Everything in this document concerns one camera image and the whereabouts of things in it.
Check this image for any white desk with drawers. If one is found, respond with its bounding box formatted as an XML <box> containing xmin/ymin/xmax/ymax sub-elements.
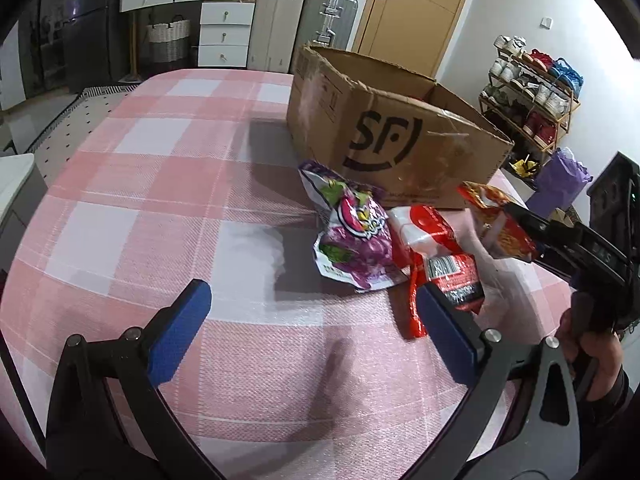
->
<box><xmin>120</xmin><ymin>0</ymin><xmax>259</xmax><ymax>69</ymax></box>

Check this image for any silver suitcase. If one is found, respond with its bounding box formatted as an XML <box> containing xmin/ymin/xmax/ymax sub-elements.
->
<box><xmin>297</xmin><ymin>0</ymin><xmax>360</xmax><ymax>62</ymax></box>

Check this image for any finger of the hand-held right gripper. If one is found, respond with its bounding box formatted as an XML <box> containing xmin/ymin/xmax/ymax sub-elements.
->
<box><xmin>502</xmin><ymin>203</ymin><xmax>592</xmax><ymax>252</ymax></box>
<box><xmin>536</xmin><ymin>254</ymin><xmax>582</xmax><ymax>282</ymax></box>

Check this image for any wooden handled broom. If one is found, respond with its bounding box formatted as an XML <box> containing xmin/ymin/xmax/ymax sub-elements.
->
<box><xmin>117</xmin><ymin>9</ymin><xmax>144</xmax><ymax>85</ymax></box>

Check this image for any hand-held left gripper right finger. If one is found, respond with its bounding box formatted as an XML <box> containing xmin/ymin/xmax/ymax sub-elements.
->
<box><xmin>415</xmin><ymin>282</ymin><xmax>582</xmax><ymax>480</ymax></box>

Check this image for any person's right hand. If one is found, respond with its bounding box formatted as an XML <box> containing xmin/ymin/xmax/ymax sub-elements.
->
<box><xmin>556</xmin><ymin>305</ymin><xmax>627</xmax><ymax>402</ymax></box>

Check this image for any wooden shoe rack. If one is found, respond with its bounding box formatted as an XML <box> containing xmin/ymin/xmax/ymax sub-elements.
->
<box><xmin>477</xmin><ymin>35</ymin><xmax>584</xmax><ymax>157</ymax></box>

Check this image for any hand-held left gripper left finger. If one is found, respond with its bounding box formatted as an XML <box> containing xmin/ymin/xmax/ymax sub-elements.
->
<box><xmin>45</xmin><ymin>280</ymin><xmax>227</xmax><ymax>480</ymax></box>

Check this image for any purple trash bin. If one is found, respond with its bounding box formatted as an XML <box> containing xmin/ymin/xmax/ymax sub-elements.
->
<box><xmin>525</xmin><ymin>147</ymin><xmax>594</xmax><ymax>217</ymax></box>

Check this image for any white side table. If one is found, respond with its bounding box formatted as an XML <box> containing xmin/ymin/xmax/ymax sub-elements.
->
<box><xmin>0</xmin><ymin>152</ymin><xmax>37</xmax><ymax>262</ymax></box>

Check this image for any orange red snack packet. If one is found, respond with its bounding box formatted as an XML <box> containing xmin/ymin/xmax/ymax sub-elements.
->
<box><xmin>457</xmin><ymin>181</ymin><xmax>545</xmax><ymax>264</ymax></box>

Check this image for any beige suitcase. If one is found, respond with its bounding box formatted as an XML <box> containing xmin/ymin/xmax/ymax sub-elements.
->
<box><xmin>247</xmin><ymin>0</ymin><xmax>307</xmax><ymax>75</ymax></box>

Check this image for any purple snack packet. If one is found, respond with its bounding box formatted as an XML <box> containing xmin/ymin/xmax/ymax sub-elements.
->
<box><xmin>298</xmin><ymin>160</ymin><xmax>412</xmax><ymax>294</ymax></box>

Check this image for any person's right forearm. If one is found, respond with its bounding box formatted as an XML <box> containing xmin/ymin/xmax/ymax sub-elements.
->
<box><xmin>580</xmin><ymin>366</ymin><xmax>640</xmax><ymax>480</ymax></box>

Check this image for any woven laundry basket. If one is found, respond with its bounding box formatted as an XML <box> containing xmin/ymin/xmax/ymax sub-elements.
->
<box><xmin>145</xmin><ymin>15</ymin><xmax>192</xmax><ymax>64</ymax></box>

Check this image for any patterned floor rug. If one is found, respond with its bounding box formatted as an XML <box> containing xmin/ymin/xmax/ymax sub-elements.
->
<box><xmin>0</xmin><ymin>85</ymin><xmax>142</xmax><ymax>187</ymax></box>

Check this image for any brown cardboard box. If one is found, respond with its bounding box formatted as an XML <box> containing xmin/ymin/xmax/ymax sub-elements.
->
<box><xmin>286</xmin><ymin>43</ymin><xmax>516</xmax><ymax>210</ymax></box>

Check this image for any red and white snack packet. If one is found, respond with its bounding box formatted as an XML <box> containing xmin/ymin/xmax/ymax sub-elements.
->
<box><xmin>387</xmin><ymin>204</ymin><xmax>487</xmax><ymax>341</ymax></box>

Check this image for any pink checked tablecloth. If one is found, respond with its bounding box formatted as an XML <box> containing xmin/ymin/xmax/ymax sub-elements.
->
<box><xmin>0</xmin><ymin>67</ymin><xmax>577</xmax><ymax>480</ymax></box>

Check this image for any wooden door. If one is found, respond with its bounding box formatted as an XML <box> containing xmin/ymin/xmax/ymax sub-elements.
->
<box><xmin>352</xmin><ymin>0</ymin><xmax>477</xmax><ymax>79</ymax></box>

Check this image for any yellow black item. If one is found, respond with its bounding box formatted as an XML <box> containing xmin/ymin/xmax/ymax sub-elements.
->
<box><xmin>509</xmin><ymin>157</ymin><xmax>539</xmax><ymax>179</ymax></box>

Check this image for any black refrigerator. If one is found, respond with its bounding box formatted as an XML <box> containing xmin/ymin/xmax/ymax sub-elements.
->
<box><xmin>29</xmin><ymin>0</ymin><xmax>134</xmax><ymax>97</ymax></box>

